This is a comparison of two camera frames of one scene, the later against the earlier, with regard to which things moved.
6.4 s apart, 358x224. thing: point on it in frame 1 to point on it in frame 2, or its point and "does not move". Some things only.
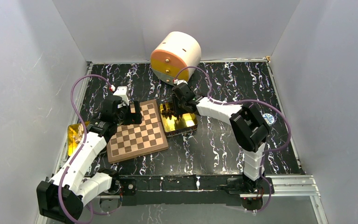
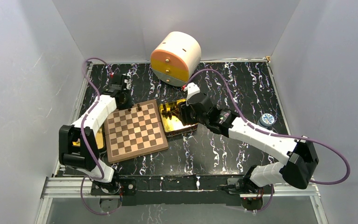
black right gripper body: x=178 y=106 to x=202 y=120
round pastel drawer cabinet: x=176 y=57 does not move
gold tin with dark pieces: x=173 y=124 does not move
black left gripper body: x=123 y=118 to x=127 y=103
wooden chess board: x=127 y=141 does not move
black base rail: x=181 y=190 does not move
